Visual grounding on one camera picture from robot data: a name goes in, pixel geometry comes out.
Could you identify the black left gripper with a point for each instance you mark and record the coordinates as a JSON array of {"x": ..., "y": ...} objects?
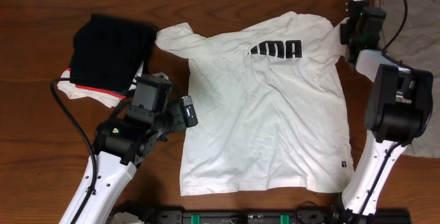
[{"x": 188, "y": 111}]

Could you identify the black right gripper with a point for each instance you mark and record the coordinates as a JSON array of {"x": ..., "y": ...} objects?
[{"x": 345, "y": 28}]

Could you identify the white printed t-shirt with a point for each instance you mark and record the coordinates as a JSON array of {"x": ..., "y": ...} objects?
[{"x": 270, "y": 107}]

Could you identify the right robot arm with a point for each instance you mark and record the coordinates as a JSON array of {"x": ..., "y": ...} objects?
[{"x": 398, "y": 110}]

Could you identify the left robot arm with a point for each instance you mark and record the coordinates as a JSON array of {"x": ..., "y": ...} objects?
[{"x": 123, "y": 141}]

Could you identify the olive grey garment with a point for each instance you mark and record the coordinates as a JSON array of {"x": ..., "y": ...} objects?
[{"x": 418, "y": 46}]

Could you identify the white folded garment red trim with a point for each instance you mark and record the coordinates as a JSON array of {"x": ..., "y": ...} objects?
[{"x": 107, "y": 97}]

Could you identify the black folded garment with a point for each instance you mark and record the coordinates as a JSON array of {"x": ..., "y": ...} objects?
[{"x": 108, "y": 51}]

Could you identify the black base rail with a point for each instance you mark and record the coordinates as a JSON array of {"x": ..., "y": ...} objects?
[{"x": 304, "y": 216}]

